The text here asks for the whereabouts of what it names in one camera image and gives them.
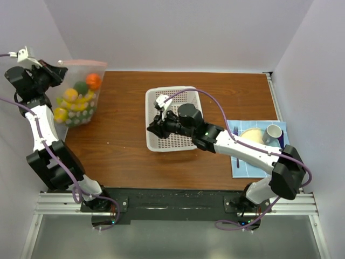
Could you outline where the blue checked cloth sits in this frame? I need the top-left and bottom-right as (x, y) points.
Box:
(227, 120), (289, 179)

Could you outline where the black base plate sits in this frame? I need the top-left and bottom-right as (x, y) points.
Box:
(80, 187), (272, 226)

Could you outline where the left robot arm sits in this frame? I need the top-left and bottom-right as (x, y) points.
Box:
(4, 59), (112, 212)

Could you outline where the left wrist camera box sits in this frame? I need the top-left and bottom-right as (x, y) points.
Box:
(17, 46), (37, 66)

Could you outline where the orange fake pumpkin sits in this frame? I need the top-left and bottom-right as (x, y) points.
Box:
(86, 73), (102, 91)

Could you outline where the white perforated plastic basket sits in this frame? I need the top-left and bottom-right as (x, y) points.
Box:
(144, 86), (204, 153)

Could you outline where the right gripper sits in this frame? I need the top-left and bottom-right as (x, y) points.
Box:
(147, 108), (195, 140)

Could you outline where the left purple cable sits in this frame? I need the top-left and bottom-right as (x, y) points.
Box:
(0, 52), (121, 231)

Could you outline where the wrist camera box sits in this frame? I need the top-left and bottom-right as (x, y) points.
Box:
(154, 94), (173, 112)
(17, 46), (37, 66)

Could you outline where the green fake vegetable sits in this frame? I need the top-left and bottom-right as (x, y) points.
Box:
(73, 81), (89, 96)

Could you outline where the fake orange fruit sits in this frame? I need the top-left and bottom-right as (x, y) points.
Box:
(63, 88), (79, 103)

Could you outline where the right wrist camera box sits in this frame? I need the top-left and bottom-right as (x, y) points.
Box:
(154, 94), (173, 112)

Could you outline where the clear zip top bag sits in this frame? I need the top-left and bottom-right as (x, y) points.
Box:
(53, 59), (107, 128)

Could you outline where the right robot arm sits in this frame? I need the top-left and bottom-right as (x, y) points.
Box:
(147, 102), (306, 212)

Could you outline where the purple plastic fork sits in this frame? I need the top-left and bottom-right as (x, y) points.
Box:
(232, 126), (241, 169)

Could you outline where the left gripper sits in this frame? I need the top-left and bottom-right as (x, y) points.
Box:
(29, 59), (69, 93)

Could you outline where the purple plastic spoon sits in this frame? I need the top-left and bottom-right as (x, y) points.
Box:
(278, 130), (285, 148)

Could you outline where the white mug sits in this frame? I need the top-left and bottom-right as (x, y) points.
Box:
(262, 124), (282, 145)

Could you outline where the yellow fake lemon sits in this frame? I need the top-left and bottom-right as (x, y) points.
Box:
(53, 107), (68, 124)

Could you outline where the cream plate with leaf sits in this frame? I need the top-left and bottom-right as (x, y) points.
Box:
(240, 128), (265, 145)

